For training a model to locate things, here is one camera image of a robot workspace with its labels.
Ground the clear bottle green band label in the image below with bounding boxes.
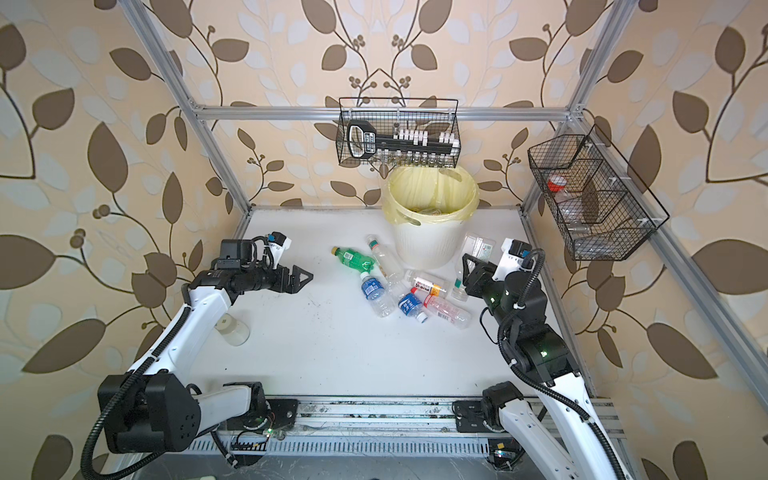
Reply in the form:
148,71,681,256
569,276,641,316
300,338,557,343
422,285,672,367
451,232,496,302

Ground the white ribbed waste bin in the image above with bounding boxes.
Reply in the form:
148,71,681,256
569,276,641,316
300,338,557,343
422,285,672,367
388,211,469,270

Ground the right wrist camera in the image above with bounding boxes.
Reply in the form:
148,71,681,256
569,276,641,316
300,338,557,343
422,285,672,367
493,238,533,281

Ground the green bottle yellow cap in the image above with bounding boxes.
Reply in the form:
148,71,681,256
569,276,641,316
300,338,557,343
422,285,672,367
331,247,375,273

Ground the black wire basket wall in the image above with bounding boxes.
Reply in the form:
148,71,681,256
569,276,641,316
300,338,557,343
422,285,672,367
527,126,670,261
335,95,462,168

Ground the black wire basket back wall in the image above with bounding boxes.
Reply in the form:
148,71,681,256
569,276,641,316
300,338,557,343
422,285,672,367
335,95,462,168

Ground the red capped item in basket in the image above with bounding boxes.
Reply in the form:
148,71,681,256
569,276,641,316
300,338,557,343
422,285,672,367
547,174,567,193

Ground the yellow bin liner bag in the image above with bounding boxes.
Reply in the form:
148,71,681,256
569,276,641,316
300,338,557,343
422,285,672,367
382,166,480,226

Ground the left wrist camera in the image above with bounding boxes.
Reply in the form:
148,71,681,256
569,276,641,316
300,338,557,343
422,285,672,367
218,231,293,271

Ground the black wire basket right wall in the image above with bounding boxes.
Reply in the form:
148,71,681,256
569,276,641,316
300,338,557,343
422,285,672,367
527,126,670,261

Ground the water bottle blue label white cap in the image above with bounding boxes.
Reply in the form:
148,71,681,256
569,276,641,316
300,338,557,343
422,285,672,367
360,272,395,318

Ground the clear bottle green red neck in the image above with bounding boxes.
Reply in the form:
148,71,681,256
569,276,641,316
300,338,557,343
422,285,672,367
366,235,405,285

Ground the clear bottle red cap red print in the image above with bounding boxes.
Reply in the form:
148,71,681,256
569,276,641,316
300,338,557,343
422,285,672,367
411,288,472,329

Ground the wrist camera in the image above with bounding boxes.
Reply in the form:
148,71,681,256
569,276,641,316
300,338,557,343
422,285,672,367
493,238,533,281
218,231,293,271

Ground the black rack of white vials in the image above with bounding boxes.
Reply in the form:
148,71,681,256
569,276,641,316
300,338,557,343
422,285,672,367
342,120,461,163

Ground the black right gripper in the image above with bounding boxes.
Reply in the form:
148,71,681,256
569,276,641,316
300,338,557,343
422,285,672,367
463,252,517,340

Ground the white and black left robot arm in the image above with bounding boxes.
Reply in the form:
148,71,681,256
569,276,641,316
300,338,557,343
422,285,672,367
80,264,313,479

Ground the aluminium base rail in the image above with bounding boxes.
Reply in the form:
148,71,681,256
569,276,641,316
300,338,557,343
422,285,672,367
219,396,522,464

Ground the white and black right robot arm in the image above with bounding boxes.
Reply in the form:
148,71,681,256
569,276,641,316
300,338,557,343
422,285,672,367
462,249,632,479

